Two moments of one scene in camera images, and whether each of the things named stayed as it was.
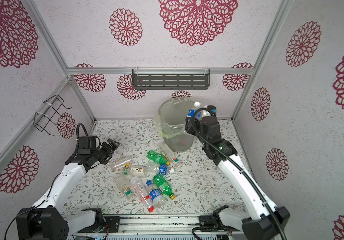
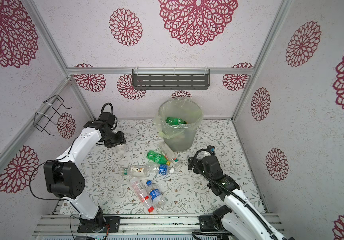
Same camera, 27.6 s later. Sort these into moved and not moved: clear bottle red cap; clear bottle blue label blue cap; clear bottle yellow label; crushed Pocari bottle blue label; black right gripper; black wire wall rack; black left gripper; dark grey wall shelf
Moved: black left gripper; clear bottle yellow label; black right gripper
Not moved: crushed Pocari bottle blue label; clear bottle red cap; clear bottle blue label blue cap; black wire wall rack; dark grey wall shelf
